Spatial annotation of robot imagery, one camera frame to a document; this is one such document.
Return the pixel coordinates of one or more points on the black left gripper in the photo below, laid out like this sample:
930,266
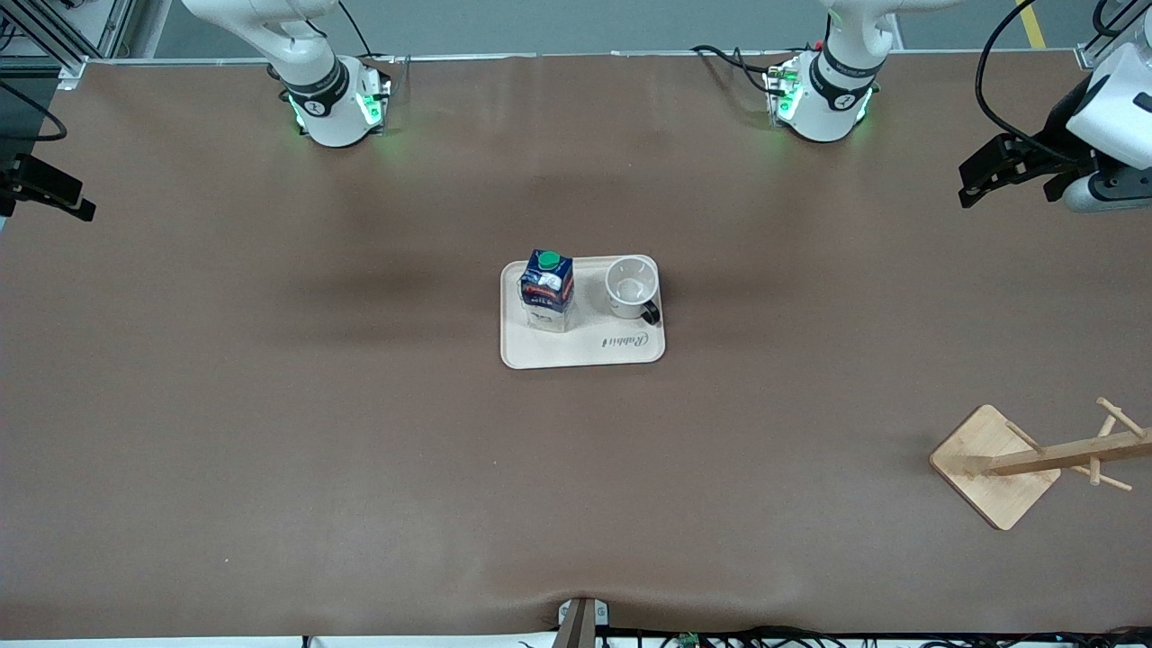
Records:
1055,142

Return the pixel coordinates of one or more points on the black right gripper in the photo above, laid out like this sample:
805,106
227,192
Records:
20,176

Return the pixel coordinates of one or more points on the blue milk carton green cap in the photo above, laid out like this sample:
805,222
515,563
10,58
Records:
547,297

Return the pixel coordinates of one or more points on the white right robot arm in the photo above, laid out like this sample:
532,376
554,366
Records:
328,99

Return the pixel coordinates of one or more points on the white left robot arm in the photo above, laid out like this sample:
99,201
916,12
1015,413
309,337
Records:
828,99

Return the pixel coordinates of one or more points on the cream tray with rabbit print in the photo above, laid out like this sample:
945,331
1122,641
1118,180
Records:
585,351

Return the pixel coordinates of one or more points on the wooden mug tree stand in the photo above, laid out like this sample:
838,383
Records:
994,468

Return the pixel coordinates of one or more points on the brown table cover sheet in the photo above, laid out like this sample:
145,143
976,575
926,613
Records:
576,486

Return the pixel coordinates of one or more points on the aluminium frame profile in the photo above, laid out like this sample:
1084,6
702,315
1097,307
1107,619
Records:
117,22
1093,56

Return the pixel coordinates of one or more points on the camera mount pole with bracket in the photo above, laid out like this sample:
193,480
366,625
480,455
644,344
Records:
580,625

